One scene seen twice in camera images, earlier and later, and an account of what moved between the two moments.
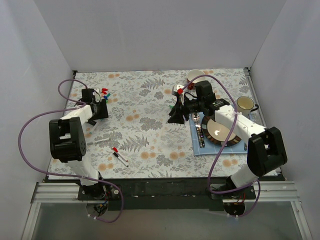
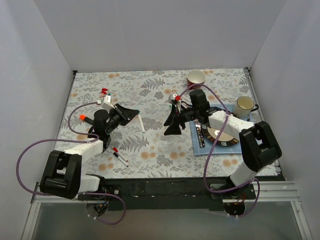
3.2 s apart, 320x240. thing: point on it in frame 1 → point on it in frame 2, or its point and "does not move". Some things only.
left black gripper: [101, 110] → [121, 115]
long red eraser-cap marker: [116, 150] does not move
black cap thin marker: [116, 155] does not move
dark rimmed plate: [217, 134] does not move
